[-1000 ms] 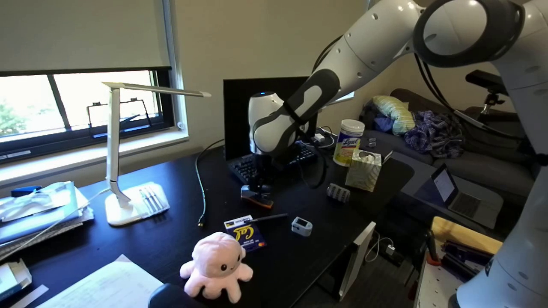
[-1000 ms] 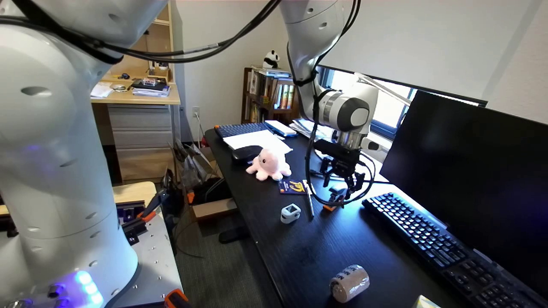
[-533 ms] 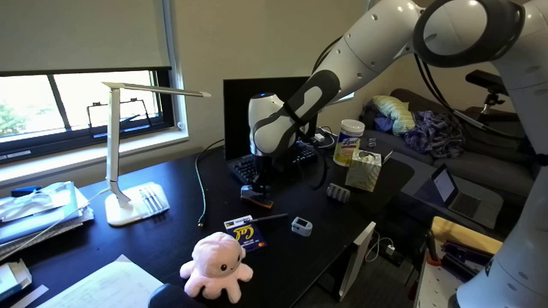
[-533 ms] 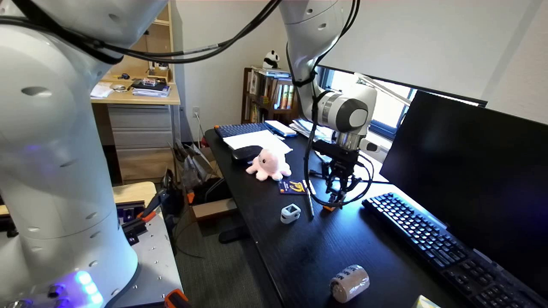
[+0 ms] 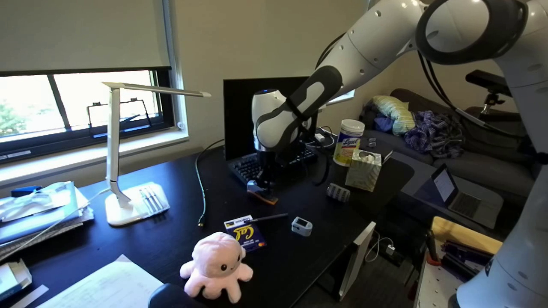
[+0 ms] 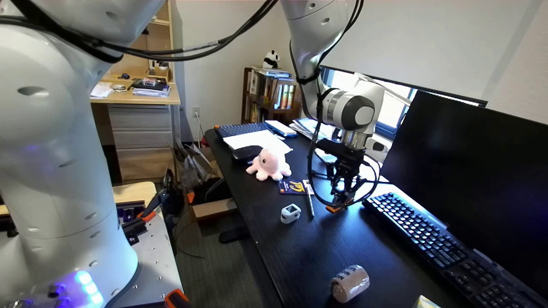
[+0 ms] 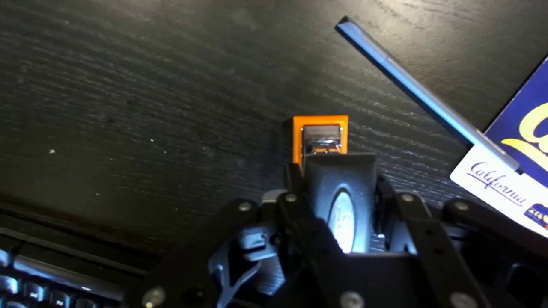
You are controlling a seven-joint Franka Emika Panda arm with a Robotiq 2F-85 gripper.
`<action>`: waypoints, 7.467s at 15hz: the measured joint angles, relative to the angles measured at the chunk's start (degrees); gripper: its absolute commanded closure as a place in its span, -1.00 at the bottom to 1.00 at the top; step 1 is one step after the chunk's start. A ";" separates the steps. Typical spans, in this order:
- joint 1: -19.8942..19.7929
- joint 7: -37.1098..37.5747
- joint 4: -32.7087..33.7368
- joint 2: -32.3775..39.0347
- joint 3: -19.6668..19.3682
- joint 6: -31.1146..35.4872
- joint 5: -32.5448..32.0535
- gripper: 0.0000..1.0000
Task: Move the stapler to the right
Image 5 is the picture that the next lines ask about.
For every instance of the pink octopus plush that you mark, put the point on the pink octopus plush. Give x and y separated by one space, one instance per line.
216 266

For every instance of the white desk lamp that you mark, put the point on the white desk lamp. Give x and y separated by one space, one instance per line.
113 142

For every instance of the wooden board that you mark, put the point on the wooden board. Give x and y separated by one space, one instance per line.
464 233

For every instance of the black tool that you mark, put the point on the black tool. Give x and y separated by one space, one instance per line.
464 259

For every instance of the patterned tissue box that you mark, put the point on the patterned tissue box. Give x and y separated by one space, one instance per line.
363 170

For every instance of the black window frame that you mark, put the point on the black window frame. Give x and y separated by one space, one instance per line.
165 103

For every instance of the black camera on stand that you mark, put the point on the black camera on stand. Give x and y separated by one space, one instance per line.
481 79

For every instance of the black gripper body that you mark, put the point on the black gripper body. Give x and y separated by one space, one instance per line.
274 160

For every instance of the purple cloth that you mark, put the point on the purple cloth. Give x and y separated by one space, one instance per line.
437 134

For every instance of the dark couch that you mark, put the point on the dark couch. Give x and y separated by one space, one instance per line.
490 165

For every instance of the black keyboard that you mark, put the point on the black keyboard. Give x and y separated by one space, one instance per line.
245 166

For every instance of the open grey laptop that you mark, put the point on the open grey laptop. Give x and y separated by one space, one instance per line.
473 202

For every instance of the blue card packet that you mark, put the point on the blue card packet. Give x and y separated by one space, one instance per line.
248 237

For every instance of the yellow white pillow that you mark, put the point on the yellow white pillow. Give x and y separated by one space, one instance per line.
396 113

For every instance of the white paper sheet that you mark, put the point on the white paper sheet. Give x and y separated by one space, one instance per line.
108 284

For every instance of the black computer monitor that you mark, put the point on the black computer monitor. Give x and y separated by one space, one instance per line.
237 120

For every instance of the wipes canister with white lid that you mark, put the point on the wipes canister with white lid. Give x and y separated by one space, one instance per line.
348 142

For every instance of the grey roller blind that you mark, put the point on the grey roller blind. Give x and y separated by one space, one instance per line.
79 35

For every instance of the white flat panel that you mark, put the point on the white flat panel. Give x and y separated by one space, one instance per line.
356 259

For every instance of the small white clip device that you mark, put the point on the small white clip device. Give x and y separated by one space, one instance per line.
302 226

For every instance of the stack of books and papers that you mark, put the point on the stack of books and papers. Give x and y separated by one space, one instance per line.
40 211

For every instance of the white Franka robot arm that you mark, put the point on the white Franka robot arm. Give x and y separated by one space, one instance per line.
370 45

